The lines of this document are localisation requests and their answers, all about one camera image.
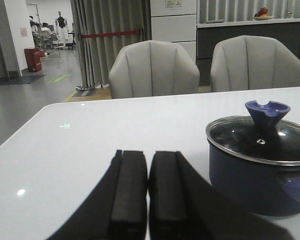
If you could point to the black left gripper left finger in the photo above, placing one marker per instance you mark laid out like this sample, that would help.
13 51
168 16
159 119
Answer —
116 209

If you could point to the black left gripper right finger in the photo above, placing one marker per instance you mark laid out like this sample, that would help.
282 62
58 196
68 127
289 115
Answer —
184 206

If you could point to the dark blue saucepan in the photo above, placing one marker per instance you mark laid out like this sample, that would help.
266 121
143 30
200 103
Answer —
264 189

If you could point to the glass lid blue knob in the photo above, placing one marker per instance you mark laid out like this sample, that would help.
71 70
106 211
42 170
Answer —
263 136

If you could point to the left grey upholstered chair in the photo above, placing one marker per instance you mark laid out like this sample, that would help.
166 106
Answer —
153 68

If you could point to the grey upholstered chair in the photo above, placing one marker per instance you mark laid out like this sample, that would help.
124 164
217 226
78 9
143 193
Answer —
249 62
153 68

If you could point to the right grey upholstered chair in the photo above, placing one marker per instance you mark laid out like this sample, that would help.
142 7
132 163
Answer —
249 62

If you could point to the red trash bin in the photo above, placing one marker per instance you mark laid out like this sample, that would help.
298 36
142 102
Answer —
32 56

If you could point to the red barrier belt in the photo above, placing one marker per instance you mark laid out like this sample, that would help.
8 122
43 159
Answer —
112 34

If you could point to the grey pleated curtain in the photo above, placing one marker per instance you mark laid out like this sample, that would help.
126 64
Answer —
97 55

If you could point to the white cabinet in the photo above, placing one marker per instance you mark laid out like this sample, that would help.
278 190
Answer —
175 21

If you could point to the seated person in white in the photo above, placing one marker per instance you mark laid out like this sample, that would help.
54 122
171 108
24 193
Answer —
45 33

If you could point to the fruit plate on counter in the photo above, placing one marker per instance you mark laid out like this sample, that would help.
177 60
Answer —
262 14

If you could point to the dark grey counter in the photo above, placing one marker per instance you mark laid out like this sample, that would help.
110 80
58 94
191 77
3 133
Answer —
287 33

